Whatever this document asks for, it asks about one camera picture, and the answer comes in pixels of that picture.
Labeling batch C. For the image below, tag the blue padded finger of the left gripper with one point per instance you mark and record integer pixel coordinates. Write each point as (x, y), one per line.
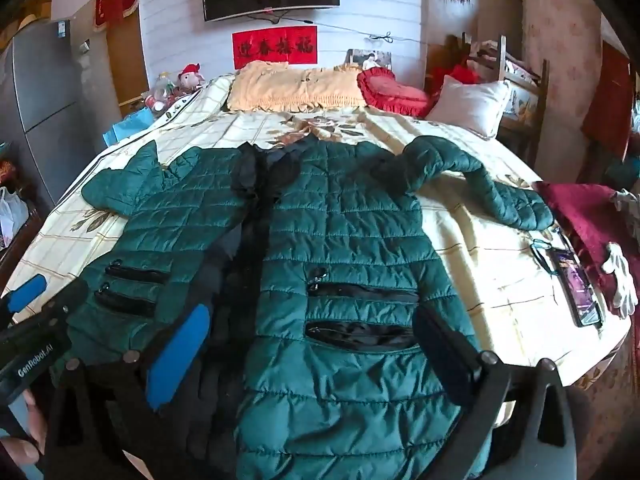
(22, 296)

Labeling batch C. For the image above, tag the blue paper bag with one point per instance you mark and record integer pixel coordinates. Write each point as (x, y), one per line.
(128, 126)

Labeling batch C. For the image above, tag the pink pig plush toy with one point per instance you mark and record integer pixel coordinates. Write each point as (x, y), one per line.
(190, 79)

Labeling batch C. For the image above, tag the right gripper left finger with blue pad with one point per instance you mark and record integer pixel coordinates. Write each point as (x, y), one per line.
(164, 364)

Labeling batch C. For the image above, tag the smartphone with teal lanyard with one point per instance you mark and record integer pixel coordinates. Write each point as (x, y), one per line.
(563, 264)

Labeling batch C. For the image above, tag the floral cream bed quilt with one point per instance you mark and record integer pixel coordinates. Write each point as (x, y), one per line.
(517, 309)

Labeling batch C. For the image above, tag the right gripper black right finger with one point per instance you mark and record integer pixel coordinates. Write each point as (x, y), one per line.
(453, 358)

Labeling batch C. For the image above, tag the framed photo behind pillows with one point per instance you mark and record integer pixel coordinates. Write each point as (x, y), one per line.
(367, 59)

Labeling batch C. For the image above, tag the dark green quilted puffer jacket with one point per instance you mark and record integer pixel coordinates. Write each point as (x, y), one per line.
(311, 260)

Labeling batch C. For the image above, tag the dark red velvet cloth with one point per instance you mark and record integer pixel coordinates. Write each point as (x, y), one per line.
(588, 217)

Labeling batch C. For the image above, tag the red Chinese new year banner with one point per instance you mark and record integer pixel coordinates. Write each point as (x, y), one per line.
(293, 45)

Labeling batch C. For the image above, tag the grey refrigerator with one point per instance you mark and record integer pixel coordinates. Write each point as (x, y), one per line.
(42, 114)

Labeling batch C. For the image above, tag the wooden chair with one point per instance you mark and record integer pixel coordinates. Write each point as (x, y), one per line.
(521, 123)

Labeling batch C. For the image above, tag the white glove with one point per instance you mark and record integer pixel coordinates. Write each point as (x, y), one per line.
(625, 299)

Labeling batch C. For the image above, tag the peach ruffled pillow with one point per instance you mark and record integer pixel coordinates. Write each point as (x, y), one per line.
(278, 87)

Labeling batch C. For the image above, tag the white satin pillow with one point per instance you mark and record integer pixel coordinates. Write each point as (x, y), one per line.
(476, 107)

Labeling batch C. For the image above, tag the white plastic bag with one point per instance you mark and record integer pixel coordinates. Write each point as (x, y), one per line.
(13, 215)

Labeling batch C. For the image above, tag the red heart-shaped cushion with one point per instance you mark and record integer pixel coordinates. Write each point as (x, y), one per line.
(381, 90)

